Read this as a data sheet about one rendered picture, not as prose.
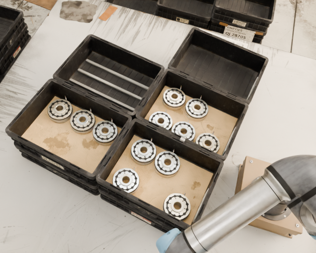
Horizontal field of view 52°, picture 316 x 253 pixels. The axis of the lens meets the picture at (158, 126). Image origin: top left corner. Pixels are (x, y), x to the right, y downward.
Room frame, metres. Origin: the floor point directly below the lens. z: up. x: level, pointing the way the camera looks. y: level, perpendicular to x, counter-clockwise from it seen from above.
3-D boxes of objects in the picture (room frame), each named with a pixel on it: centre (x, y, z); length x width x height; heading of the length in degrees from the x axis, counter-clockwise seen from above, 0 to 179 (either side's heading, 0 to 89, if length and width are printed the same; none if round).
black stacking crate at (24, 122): (0.60, 0.34, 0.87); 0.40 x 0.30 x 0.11; 72
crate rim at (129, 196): (0.47, -0.04, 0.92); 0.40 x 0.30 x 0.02; 72
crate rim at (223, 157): (0.76, -0.13, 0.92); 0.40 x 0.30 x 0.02; 72
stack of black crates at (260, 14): (1.96, -0.46, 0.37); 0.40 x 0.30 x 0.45; 82
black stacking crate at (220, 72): (1.04, -0.23, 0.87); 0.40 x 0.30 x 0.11; 72
